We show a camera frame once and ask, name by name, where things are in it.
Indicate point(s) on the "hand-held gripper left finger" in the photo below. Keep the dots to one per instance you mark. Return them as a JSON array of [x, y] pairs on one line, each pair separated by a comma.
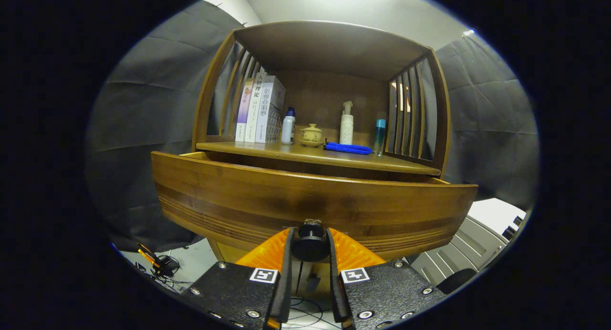
[[286, 282]]

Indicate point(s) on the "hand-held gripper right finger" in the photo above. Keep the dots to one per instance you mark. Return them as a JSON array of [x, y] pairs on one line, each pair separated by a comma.
[[334, 287]]

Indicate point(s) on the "black drawer knob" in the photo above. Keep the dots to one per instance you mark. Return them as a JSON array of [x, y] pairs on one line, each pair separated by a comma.
[[310, 246]]

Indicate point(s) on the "brown wooden drawer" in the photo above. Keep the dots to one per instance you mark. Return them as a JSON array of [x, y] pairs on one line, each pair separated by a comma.
[[286, 196]]

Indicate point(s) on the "brown wooden countertop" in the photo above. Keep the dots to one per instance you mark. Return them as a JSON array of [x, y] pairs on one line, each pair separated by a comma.
[[305, 154]]

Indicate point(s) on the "brown wooden cabinet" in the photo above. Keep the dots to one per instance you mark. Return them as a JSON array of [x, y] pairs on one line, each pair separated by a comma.
[[334, 48]]

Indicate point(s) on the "orange and black tool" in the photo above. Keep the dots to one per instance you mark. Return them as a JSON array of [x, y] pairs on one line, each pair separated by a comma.
[[150, 258]]

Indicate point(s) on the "blue folded cloth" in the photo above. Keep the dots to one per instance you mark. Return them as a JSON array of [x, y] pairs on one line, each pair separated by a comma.
[[348, 148]]

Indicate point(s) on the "beige lidded teacup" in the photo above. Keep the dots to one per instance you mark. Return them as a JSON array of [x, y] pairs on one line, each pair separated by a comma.
[[310, 135]]

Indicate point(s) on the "white bottle blue cap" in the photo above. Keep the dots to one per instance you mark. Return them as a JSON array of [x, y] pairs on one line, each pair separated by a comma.
[[288, 129]]

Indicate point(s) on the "teal slim bottle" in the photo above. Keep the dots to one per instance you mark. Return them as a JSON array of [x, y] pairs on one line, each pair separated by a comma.
[[379, 136]]

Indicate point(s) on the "white pump bottle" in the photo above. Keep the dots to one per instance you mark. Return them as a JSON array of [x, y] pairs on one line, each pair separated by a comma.
[[346, 127]]

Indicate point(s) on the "plain white book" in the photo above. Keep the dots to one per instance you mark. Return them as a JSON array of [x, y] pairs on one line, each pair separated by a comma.
[[253, 115]]

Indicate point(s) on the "white patterned book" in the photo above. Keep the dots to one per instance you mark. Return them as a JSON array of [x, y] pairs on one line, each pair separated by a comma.
[[267, 110]]

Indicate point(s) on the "purple book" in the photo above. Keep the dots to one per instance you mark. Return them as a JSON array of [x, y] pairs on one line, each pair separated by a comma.
[[243, 110]]

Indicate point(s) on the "small ceiling light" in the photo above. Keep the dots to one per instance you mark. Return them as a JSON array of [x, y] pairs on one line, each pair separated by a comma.
[[468, 32]]

